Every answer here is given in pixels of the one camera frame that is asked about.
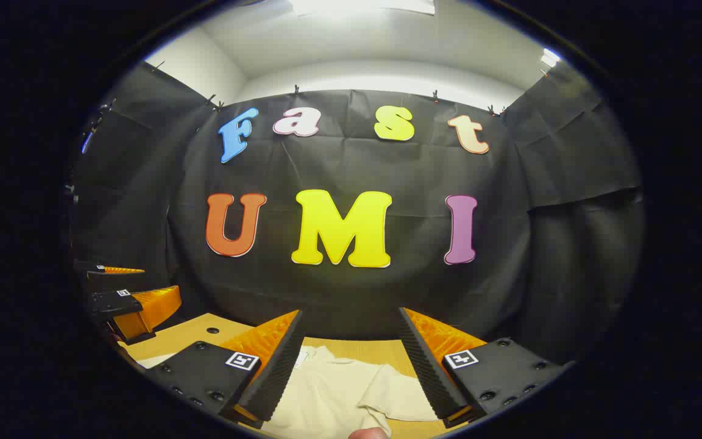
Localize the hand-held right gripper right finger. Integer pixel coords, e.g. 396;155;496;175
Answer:
397;307;573;429

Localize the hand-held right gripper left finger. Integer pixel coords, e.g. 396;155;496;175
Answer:
146;309;305;429

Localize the cream garment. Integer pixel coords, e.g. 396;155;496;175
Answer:
260;344;440;439

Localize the black backdrop cloth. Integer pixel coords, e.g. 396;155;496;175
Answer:
71;61;644;366

